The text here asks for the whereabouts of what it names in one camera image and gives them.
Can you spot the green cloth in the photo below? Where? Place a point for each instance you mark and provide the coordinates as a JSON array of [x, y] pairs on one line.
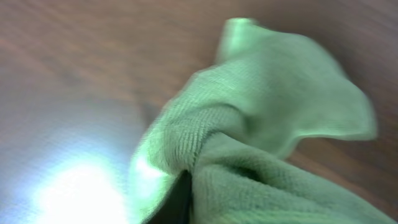
[[221, 144]]

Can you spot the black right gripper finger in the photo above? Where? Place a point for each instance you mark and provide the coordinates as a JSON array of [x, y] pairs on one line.
[[175, 208]]

